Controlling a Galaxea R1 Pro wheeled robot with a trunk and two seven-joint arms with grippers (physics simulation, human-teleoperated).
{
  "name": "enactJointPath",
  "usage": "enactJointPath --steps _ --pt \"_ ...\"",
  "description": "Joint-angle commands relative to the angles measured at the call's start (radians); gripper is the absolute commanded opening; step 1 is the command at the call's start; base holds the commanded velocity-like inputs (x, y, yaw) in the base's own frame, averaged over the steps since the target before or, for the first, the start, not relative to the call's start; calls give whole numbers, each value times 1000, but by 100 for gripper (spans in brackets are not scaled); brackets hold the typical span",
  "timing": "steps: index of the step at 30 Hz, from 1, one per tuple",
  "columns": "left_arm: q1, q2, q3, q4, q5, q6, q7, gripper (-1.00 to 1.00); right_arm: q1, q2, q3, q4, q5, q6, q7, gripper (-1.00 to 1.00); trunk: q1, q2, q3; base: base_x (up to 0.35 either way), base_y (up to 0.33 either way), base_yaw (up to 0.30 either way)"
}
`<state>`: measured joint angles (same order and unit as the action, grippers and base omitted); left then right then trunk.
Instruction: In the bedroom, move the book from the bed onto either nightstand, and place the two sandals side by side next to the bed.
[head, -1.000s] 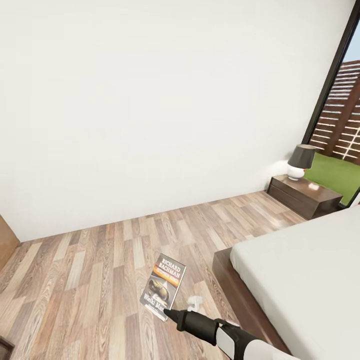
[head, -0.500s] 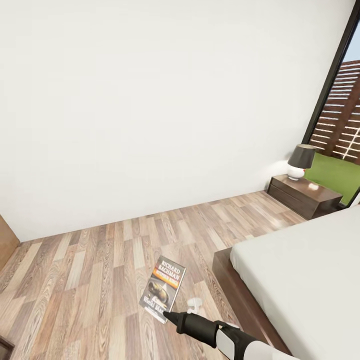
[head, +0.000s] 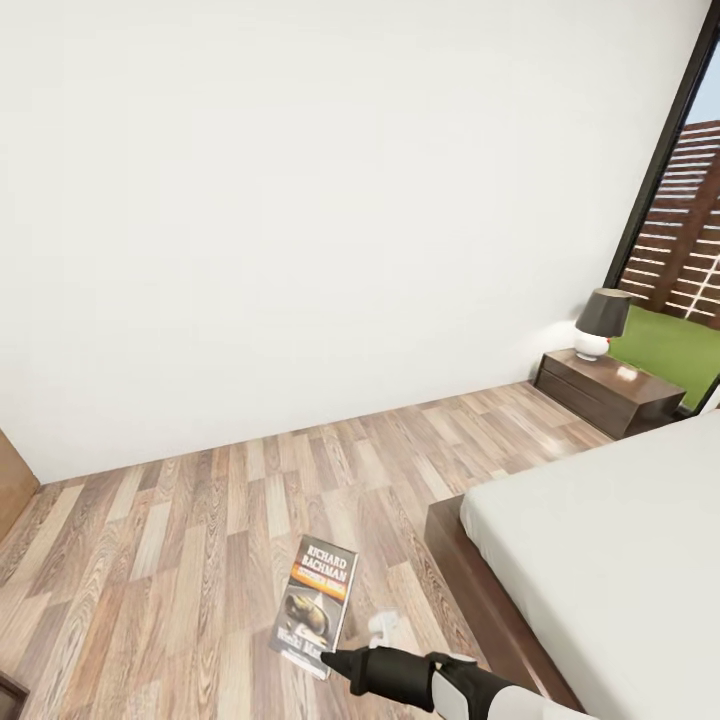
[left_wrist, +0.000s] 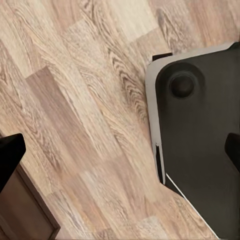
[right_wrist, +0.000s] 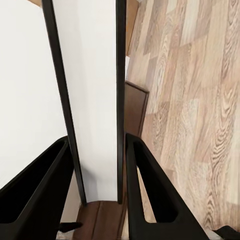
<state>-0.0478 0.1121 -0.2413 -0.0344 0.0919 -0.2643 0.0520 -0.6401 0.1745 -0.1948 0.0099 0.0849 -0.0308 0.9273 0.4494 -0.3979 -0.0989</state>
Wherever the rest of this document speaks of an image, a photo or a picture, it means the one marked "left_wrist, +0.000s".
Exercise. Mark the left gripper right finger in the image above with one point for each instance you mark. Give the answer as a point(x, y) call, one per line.
point(232, 149)

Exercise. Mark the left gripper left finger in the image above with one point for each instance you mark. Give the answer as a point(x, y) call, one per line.
point(12, 149)

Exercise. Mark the bench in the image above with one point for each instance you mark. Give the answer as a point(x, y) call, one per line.
point(23, 214)

